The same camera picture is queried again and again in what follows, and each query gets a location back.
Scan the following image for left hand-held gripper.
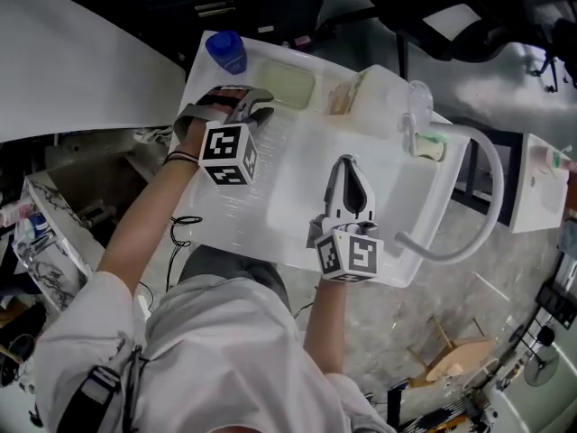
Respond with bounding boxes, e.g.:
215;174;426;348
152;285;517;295
173;86;275;187

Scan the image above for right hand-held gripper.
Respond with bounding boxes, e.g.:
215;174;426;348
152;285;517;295
307;154;385;284

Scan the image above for clear yellowish plastic tray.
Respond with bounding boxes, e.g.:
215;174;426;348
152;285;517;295
255;58;316;110

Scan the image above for person's left forearm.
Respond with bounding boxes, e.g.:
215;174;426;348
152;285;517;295
96;118;206;298

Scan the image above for person's right forearm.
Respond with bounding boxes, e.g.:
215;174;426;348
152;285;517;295
302;277;353;377

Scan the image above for person's left hand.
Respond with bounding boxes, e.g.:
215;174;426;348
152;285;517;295
208;87;250;110

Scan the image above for white sink basin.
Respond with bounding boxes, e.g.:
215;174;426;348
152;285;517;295
172;29;471;289

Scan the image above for blue capped bottle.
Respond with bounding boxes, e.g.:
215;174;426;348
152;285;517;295
204;30;249;76

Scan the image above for green and white cup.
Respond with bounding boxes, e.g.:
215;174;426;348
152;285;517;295
414;133;449;163

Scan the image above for black wrist bands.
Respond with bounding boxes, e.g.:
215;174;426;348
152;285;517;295
161;150;201;168

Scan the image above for white plastic container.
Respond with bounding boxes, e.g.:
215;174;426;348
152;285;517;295
349;64;409;137

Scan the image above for person's grey trousers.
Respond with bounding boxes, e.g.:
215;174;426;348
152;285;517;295
177;243;294;316

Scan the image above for white box with label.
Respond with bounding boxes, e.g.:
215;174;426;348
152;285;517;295
508;132;572;235

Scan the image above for large white panel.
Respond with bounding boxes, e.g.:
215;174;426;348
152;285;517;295
0;0;188;144

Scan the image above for wooden stool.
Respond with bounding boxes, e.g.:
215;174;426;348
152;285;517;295
407;315;498;388

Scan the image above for person's white shirt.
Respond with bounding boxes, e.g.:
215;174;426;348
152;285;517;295
32;270;398;433

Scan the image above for black office chair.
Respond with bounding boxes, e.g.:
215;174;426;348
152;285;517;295
359;0;563;65

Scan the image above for marble patterned slab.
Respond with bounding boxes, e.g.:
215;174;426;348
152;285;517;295
12;172;95;309

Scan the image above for standing fan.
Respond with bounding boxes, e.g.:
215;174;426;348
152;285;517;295
524;348;561;388

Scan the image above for white curved faucet hose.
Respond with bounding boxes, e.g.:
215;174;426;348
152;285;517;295
395;121;506;266

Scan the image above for black floor cable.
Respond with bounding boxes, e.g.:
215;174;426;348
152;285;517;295
167;215;205;290

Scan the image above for black shoulder strap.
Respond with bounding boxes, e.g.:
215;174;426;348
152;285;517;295
55;364;124;433

